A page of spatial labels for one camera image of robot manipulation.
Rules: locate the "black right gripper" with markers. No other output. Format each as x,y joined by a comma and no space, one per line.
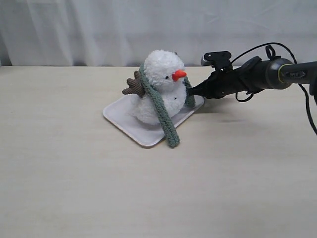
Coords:
221,83

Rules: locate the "white plush snowman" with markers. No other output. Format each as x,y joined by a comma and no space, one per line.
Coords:
164,71

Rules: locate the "green knitted scarf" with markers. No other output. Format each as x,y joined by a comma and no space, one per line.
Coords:
165,122

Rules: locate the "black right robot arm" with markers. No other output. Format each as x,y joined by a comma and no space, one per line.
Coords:
257,75

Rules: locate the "white rectangular plastic tray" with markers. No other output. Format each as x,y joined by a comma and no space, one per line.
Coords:
120,115

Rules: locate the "white curtain backdrop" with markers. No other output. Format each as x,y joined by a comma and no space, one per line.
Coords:
123,32

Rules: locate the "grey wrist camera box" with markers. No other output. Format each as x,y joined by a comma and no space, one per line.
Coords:
219,60

